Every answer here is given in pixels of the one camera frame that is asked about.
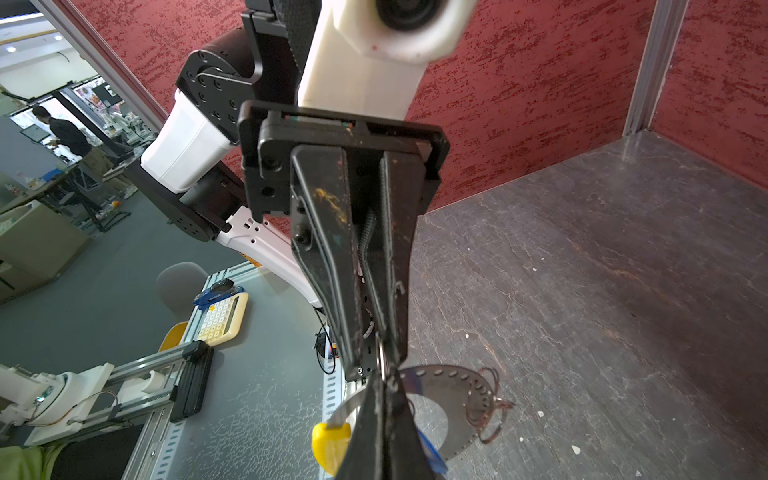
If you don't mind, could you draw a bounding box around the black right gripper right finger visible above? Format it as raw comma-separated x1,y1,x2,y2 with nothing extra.
383,369,435,480

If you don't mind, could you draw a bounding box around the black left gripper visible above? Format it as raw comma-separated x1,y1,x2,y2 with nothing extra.
237,100,450,381

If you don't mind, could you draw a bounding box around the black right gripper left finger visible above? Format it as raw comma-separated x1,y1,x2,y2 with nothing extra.
335,375,387,480

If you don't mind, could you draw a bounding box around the blue capped key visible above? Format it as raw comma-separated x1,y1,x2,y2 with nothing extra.
417,429,448,479

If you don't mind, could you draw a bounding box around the yellow capped key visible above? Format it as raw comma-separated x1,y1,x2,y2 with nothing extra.
311,423,352,477

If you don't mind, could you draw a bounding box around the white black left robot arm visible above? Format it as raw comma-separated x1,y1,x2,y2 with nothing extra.
140,23,449,379

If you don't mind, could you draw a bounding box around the perforated metal disc tag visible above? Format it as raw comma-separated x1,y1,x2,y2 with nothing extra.
326,364,499,460

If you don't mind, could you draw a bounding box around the yellow desk calculator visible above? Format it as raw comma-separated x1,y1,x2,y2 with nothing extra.
195,292,249,347

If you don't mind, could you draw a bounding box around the person in black clothes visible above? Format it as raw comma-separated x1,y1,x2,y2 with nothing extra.
32,105,92,157

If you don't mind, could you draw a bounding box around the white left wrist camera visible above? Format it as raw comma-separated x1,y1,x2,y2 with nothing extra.
297,0,476,121

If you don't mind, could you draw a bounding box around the aluminium corner post left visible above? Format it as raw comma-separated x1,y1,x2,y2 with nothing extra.
622,0,690,136

